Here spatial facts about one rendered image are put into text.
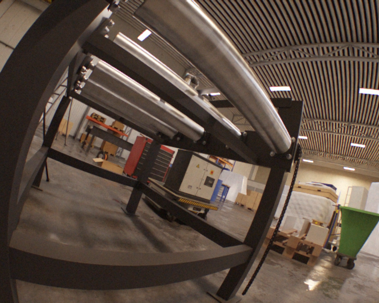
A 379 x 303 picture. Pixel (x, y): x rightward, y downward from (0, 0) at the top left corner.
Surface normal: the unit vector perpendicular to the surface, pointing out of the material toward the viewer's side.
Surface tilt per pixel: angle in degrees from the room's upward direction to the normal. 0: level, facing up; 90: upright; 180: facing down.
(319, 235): 90
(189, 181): 90
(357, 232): 101
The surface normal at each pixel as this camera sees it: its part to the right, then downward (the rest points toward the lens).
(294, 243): -0.66, -0.36
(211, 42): 0.37, 0.60
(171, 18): 0.10, 0.83
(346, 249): -0.81, -0.20
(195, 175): 0.56, 0.10
